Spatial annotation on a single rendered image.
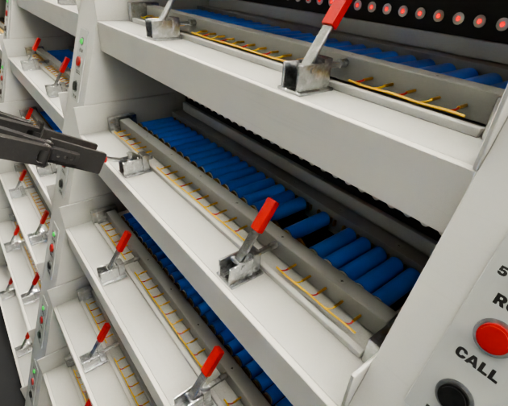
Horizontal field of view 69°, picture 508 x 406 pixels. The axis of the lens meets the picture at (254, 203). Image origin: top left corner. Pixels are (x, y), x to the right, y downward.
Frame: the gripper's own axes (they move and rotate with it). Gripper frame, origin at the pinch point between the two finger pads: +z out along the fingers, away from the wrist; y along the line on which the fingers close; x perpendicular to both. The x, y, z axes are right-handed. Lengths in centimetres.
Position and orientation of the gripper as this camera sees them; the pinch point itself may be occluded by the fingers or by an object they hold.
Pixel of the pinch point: (72, 151)
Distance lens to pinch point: 54.3
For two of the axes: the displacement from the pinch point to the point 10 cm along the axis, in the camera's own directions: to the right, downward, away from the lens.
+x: 4.4, -8.8, -2.0
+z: 6.5, 1.7, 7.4
